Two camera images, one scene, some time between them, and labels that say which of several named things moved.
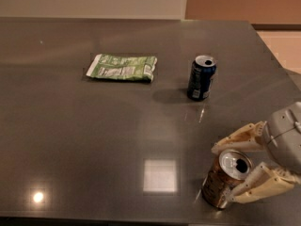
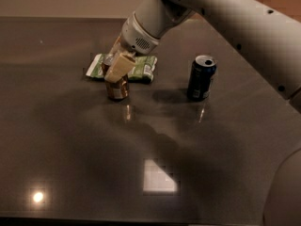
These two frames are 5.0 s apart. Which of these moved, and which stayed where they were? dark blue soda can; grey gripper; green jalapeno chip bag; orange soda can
Moved: orange soda can; grey gripper
Stayed: green jalapeno chip bag; dark blue soda can
